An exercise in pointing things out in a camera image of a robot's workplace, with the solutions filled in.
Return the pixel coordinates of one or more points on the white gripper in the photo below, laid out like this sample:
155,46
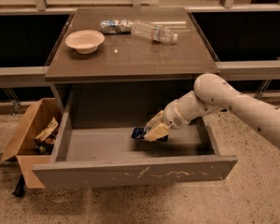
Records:
172,116

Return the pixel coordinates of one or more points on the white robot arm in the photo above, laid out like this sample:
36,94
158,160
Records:
212,93

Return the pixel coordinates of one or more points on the open grey top drawer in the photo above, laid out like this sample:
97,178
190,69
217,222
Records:
96,150

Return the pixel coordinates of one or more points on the snack wrapper in box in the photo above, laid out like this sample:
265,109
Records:
44,134

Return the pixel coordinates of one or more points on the white paper bowl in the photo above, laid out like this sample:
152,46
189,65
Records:
85,41

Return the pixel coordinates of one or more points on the silver blue snack bag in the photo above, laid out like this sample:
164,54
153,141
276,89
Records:
113,27

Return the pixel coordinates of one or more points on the brown cardboard box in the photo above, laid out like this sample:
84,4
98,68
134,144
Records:
22,144

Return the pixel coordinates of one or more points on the grey cabinet table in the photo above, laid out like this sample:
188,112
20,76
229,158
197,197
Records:
128,57

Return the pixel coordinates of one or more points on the clear plastic water bottle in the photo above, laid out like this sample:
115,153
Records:
154,32

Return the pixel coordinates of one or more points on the dark blue rxbar blueberry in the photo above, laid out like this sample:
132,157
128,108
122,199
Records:
139,134

